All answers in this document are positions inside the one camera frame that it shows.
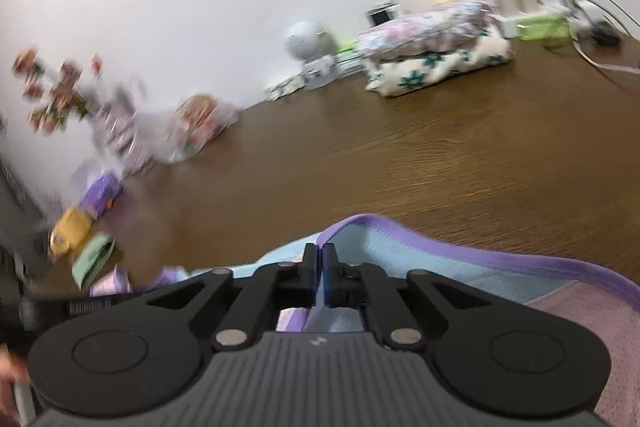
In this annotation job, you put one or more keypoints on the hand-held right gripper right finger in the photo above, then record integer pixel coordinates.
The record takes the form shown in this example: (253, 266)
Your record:
(328, 282)

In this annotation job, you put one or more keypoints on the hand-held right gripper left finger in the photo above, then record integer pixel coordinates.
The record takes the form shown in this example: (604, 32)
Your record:
(311, 277)

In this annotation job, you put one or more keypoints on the pink and blue garment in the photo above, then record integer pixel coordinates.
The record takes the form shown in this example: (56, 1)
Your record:
(450, 267)

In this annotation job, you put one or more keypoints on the person's left hand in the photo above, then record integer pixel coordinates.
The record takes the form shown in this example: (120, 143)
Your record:
(10, 367)

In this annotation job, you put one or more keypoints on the green folded cloth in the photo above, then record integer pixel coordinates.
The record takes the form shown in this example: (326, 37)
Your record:
(92, 257)

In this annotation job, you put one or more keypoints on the yellow mug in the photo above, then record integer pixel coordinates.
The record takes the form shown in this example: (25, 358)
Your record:
(72, 229)

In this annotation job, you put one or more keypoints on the grey cabinet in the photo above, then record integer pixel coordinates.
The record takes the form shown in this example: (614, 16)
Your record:
(15, 217)

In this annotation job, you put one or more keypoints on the clear plastic bag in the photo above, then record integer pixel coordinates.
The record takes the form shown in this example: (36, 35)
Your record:
(215, 127)

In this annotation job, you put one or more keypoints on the knitted lilac vase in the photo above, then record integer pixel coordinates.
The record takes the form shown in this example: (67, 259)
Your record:
(120, 137)

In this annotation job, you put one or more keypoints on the beige patterned roll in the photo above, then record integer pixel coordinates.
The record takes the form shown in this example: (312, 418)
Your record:
(197, 109)

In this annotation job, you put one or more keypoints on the grey container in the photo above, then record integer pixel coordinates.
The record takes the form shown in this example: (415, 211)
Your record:
(320, 72)

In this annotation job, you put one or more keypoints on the green and white packet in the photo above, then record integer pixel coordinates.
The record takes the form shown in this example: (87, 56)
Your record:
(350, 54)

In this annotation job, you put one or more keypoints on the white round speaker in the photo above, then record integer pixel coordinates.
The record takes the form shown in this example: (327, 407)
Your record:
(304, 38)

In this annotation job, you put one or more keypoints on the stack of folded floral cloths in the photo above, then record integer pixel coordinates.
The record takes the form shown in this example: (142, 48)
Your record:
(450, 67)

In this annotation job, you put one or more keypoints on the black box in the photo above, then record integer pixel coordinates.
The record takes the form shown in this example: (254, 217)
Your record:
(382, 13)

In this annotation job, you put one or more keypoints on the pink floral folded garment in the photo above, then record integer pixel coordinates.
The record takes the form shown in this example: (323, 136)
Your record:
(430, 27)

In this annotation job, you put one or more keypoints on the green tissue pack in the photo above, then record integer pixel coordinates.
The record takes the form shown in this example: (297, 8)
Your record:
(542, 27)

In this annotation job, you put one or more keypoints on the black adapter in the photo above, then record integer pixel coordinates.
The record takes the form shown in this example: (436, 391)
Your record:
(605, 34)

